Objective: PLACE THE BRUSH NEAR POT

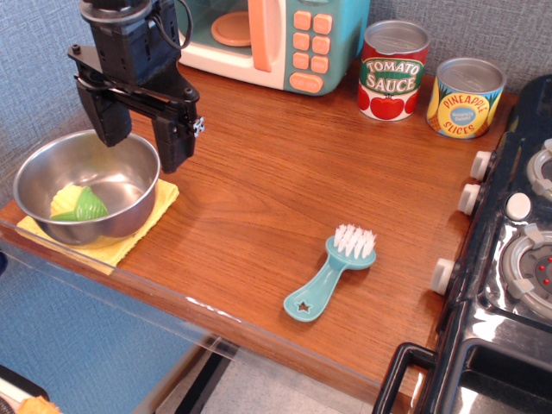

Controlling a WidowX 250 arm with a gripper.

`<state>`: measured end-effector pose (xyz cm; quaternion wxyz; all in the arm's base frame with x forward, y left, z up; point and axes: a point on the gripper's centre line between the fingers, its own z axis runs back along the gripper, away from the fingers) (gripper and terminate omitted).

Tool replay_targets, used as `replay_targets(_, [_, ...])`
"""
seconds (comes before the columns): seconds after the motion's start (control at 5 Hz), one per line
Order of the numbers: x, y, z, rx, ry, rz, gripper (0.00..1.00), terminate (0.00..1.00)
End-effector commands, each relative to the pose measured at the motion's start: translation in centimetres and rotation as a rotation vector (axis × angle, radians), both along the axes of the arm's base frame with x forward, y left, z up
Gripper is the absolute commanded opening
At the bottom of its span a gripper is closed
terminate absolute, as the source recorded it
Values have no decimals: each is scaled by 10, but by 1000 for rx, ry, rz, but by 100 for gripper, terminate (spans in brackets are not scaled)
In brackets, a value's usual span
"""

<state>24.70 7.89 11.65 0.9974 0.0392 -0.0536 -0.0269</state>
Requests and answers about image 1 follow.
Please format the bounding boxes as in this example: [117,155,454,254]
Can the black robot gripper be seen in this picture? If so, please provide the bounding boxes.
[69,1,204,173]

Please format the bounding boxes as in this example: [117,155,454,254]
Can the teal dish brush white bristles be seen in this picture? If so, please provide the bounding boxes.
[283,224,377,323]

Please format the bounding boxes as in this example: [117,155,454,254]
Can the stainless steel pot bowl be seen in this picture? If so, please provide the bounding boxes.
[13,129,160,245]

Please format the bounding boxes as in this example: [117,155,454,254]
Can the toy corn green husk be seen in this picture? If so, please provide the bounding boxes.
[50,185,109,222]

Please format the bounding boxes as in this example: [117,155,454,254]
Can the orange microwave turntable plate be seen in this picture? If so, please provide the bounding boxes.
[210,11,251,47]

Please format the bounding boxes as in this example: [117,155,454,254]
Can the yellow cloth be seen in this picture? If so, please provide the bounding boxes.
[17,179,179,274]

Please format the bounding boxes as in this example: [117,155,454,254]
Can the teal toy microwave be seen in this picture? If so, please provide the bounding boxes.
[175,1,370,96]

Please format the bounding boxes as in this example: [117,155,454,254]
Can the clear acrylic table guard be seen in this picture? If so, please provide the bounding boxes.
[1,223,375,413]

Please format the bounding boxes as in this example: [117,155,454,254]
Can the tomato sauce can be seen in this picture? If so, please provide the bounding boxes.
[357,20,430,122]

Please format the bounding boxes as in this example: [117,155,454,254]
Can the orange object bottom corner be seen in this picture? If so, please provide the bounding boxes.
[16,396,61,414]

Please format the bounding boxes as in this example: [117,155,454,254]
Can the pineapple slices can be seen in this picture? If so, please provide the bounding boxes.
[426,57,506,140]

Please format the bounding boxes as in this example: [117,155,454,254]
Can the white stove knob bottom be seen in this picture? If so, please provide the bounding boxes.
[430,258,455,296]

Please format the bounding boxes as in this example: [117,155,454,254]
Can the white stove knob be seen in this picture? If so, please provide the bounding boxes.
[457,184,480,216]
[430,258,455,296]
[470,151,492,181]

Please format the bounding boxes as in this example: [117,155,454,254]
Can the white stove knob middle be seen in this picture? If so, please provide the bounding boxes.
[457,184,480,216]

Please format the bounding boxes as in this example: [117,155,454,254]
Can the white stove knob top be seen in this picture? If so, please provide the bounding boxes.
[470,151,492,181]

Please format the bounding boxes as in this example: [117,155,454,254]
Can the white round stove button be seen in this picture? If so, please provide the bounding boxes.
[505,192,531,221]

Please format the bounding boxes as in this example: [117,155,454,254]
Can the grey stove burner back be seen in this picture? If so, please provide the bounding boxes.
[526,139,552,201]

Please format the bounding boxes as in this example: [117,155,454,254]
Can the grey stove burner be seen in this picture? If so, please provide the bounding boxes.
[526,139,552,201]
[501,223,551,320]

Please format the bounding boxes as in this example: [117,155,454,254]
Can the grey stove burner front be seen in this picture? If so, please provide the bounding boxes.
[501,223,551,320]

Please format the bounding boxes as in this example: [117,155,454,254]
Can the black toy stove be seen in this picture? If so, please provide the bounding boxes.
[410,75,551,413]

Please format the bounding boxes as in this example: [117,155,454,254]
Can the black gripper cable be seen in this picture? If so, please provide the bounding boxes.
[148,0,194,51]

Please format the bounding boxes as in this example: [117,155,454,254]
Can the black oven door handle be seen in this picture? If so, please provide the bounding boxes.
[373,342,437,414]

